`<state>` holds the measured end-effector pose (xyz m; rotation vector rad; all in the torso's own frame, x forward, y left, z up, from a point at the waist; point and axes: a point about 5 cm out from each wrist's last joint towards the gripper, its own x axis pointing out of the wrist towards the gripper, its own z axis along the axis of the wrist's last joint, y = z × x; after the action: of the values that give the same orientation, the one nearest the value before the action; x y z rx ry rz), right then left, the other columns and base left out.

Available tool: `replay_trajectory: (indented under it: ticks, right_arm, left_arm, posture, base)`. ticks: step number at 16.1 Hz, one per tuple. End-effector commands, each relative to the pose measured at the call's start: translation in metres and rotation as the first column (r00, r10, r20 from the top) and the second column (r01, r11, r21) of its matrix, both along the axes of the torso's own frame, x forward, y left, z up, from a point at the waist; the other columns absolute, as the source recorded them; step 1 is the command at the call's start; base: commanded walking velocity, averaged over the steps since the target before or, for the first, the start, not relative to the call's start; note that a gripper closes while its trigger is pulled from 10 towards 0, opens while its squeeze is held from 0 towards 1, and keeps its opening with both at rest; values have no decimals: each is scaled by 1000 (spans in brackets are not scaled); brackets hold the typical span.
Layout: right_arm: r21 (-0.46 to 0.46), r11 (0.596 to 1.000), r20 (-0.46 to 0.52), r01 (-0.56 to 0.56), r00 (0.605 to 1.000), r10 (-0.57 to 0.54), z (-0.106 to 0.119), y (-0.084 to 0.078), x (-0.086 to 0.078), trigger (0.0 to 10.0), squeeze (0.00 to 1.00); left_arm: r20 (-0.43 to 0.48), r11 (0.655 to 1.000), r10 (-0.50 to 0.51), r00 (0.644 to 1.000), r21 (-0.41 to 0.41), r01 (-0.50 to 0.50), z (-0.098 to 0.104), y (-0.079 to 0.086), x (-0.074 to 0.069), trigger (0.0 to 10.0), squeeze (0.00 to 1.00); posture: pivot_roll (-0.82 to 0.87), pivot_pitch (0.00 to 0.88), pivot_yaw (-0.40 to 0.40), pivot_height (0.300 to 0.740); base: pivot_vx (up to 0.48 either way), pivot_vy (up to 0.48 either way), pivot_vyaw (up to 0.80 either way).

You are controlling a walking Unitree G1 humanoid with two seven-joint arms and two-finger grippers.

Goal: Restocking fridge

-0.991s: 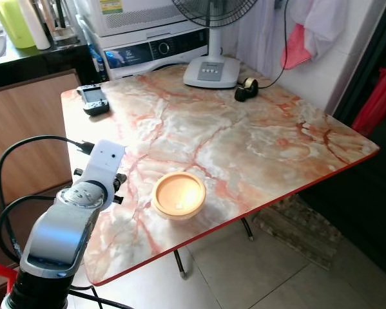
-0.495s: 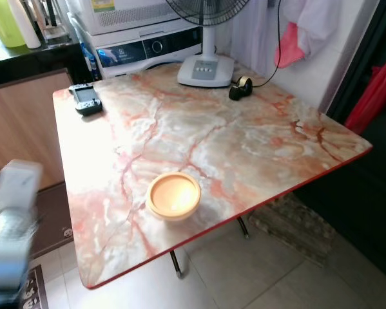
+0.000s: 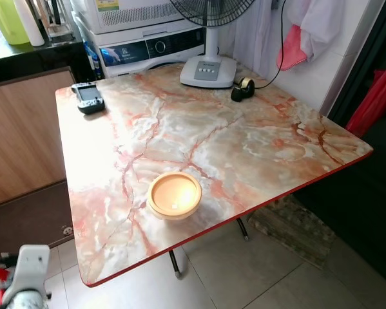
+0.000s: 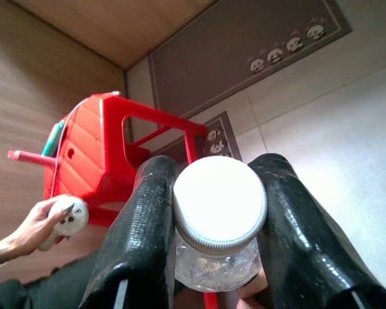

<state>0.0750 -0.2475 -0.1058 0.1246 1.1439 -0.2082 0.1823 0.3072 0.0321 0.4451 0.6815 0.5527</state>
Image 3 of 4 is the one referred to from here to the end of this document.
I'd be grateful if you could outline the pink hanging cloth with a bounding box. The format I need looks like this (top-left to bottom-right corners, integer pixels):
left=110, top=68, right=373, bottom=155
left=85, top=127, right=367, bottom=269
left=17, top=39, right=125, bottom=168
left=276, top=24, right=309, bottom=71

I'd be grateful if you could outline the blue bottle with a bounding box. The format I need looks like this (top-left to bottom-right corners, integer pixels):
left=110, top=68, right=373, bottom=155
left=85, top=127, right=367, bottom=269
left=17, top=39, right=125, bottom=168
left=85, top=40, right=104, bottom=79

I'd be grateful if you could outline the black counter top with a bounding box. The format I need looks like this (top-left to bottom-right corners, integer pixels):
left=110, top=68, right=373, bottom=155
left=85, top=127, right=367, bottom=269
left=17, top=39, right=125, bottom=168
left=0, top=37, right=95, bottom=86

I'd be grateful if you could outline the tan round bowl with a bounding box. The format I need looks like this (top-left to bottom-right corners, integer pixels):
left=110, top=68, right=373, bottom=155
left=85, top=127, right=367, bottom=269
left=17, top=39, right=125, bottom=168
left=146, top=171, right=203, bottom=221

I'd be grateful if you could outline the wooden cabinet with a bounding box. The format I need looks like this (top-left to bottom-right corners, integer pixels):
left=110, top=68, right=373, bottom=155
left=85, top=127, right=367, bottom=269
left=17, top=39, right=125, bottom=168
left=0, top=66, right=75, bottom=210

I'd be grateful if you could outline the white stacked dryer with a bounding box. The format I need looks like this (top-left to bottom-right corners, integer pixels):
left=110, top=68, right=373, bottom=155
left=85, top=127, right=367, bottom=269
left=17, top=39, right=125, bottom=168
left=70, top=0, right=203, bottom=35

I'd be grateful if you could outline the white roll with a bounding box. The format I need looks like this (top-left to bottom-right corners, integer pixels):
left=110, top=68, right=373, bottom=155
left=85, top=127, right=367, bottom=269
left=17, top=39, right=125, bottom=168
left=12, top=0, right=46, bottom=47

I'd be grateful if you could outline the clear utensil holder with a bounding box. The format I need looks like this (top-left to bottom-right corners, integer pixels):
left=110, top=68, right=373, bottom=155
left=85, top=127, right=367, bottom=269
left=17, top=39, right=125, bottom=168
left=33, top=0, right=74, bottom=41

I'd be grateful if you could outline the white desk fan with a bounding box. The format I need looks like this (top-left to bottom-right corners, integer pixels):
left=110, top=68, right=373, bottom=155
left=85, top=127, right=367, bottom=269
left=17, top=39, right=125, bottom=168
left=169, top=0, right=257, bottom=89

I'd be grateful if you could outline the black tape dispenser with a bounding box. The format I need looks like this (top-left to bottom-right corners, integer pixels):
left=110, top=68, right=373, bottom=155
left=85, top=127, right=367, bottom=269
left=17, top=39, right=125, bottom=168
left=231, top=77, right=256, bottom=102

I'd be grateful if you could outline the black handheld game console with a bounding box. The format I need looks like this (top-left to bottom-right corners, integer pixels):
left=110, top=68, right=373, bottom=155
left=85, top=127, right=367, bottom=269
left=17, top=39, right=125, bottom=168
left=71, top=82, right=106, bottom=115

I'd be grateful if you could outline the marble pattern folding table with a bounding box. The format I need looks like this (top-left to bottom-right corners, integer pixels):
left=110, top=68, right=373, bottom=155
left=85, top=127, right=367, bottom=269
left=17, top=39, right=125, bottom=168
left=55, top=62, right=374, bottom=288

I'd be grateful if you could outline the white front-load washing machine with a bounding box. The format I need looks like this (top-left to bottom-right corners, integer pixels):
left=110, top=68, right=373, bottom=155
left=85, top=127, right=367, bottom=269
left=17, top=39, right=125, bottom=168
left=73, top=19, right=207, bottom=79

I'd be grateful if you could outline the green plastic jug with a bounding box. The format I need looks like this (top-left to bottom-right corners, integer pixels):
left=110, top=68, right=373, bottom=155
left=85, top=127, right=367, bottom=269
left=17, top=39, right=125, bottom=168
left=0, top=0, right=30, bottom=46

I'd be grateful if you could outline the white hanging garment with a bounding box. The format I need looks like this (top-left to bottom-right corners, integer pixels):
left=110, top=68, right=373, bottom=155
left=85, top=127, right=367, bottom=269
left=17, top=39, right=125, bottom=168
left=286, top=0, right=349, bottom=62

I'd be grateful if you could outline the white sheer curtain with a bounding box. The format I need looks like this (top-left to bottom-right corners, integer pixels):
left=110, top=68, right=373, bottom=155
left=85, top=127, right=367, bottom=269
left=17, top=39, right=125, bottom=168
left=235, top=0, right=290, bottom=65

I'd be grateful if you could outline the black fan power cable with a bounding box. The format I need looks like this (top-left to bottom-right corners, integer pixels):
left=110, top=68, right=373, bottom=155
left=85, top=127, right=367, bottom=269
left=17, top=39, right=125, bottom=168
left=254, top=0, right=287, bottom=89

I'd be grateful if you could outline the red plastic bag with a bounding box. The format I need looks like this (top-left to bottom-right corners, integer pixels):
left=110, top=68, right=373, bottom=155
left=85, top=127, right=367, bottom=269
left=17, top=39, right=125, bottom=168
left=345, top=57, right=386, bottom=138

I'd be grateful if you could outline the brown woven doormat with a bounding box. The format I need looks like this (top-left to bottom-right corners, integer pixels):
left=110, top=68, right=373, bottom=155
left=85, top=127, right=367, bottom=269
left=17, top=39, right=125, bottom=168
left=247, top=195, right=339, bottom=269

